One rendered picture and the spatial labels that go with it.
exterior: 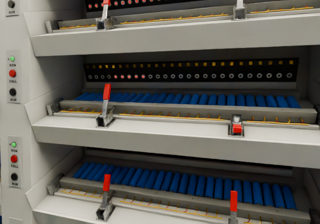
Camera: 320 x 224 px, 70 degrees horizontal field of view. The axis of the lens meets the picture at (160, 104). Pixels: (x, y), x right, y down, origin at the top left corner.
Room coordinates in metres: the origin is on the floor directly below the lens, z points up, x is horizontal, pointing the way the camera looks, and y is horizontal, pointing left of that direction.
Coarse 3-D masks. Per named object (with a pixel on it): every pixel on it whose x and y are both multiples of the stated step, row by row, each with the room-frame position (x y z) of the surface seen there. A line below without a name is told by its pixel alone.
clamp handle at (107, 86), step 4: (108, 84) 0.49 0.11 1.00; (104, 88) 0.49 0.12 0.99; (108, 88) 0.49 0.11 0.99; (104, 92) 0.49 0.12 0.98; (108, 92) 0.49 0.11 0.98; (104, 96) 0.49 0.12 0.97; (108, 96) 0.49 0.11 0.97; (104, 100) 0.49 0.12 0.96; (108, 100) 0.49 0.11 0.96; (104, 104) 0.49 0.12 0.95; (104, 108) 0.48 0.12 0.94; (104, 112) 0.48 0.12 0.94
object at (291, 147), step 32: (64, 96) 0.62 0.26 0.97; (32, 128) 0.52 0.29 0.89; (64, 128) 0.49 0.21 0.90; (96, 128) 0.47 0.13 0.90; (128, 128) 0.46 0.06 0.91; (160, 128) 0.45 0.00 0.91; (192, 128) 0.44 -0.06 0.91; (224, 128) 0.43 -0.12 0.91; (256, 128) 0.42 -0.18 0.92; (288, 128) 0.41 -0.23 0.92; (256, 160) 0.39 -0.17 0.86; (288, 160) 0.37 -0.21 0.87
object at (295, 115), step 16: (80, 112) 0.54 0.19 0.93; (112, 112) 0.54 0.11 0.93; (128, 112) 0.52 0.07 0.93; (144, 112) 0.51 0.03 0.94; (160, 112) 0.49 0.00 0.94; (176, 112) 0.49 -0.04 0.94; (192, 112) 0.47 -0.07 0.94; (208, 112) 0.46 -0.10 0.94; (224, 112) 0.45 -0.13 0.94; (240, 112) 0.44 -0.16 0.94; (256, 112) 0.43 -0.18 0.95; (272, 112) 0.42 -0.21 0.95; (288, 112) 0.42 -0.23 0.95; (304, 112) 0.41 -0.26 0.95
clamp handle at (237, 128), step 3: (234, 117) 0.40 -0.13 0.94; (237, 117) 0.40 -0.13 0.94; (234, 120) 0.40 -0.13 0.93; (237, 120) 0.40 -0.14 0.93; (234, 123) 0.39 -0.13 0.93; (237, 123) 0.39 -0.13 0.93; (234, 126) 0.35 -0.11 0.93; (237, 126) 0.35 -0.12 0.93; (240, 126) 0.35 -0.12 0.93; (234, 129) 0.34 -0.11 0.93; (237, 129) 0.33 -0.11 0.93; (240, 129) 0.33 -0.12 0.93; (234, 132) 0.34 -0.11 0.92; (237, 132) 0.33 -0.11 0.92; (240, 132) 0.33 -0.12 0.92
